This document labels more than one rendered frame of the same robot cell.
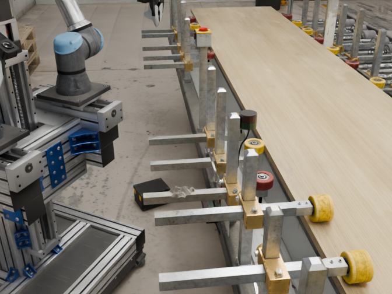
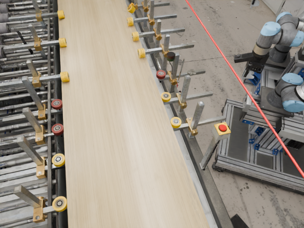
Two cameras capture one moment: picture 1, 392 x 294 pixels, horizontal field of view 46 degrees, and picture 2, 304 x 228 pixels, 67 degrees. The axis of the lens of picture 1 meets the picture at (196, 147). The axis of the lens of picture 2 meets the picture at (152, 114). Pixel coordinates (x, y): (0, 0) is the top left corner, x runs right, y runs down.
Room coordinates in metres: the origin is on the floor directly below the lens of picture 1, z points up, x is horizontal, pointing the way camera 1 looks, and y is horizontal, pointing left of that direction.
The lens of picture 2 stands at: (2.75, -0.55, 2.28)
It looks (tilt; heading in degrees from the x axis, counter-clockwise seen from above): 54 degrees down; 170
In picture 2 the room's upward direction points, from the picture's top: 3 degrees clockwise
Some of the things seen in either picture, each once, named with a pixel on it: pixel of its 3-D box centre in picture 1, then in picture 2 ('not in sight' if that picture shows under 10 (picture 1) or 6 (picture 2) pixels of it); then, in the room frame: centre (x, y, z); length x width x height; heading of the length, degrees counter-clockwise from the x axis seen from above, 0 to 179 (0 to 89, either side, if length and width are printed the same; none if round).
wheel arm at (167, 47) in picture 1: (172, 47); not in sight; (3.32, 0.18, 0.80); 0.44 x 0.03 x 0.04; 97
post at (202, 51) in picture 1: (202, 89); (210, 152); (2.14, -0.03, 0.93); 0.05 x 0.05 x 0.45; 7
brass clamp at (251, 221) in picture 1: (249, 208); (164, 50); (1.11, -0.16, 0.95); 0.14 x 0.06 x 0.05; 7
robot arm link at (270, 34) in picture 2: not in sight; (268, 35); (1.87, 0.17, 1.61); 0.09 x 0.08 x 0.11; 72
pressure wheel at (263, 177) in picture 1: (261, 188); (160, 77); (1.35, -0.23, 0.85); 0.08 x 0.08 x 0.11
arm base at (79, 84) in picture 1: (72, 78); (280, 95); (1.84, 0.52, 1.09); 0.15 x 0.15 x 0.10
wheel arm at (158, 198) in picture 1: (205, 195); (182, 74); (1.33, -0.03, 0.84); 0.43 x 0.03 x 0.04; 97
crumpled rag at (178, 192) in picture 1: (181, 189); (191, 70); (1.32, 0.05, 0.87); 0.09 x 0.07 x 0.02; 97
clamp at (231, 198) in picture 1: (233, 189); (171, 78); (1.36, -0.13, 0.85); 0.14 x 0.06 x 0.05; 7
